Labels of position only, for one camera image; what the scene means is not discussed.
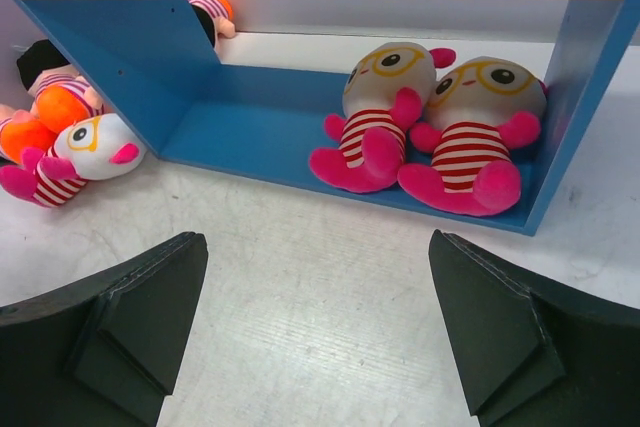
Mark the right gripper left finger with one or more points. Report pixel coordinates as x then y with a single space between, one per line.
105 350

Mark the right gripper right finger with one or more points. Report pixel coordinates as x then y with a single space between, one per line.
529 350

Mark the white plush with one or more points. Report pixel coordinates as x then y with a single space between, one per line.
96 149
478 113

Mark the pink plush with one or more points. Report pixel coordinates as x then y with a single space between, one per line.
384 96

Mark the blue and yellow toy shelf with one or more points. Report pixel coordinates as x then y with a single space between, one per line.
152 62

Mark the black-haired doll behind shelf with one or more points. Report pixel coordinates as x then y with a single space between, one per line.
216 18

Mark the black-haired doll, lower left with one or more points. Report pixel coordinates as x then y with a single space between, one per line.
19 130

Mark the black-haired doll, centre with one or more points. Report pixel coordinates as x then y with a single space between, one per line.
61 94

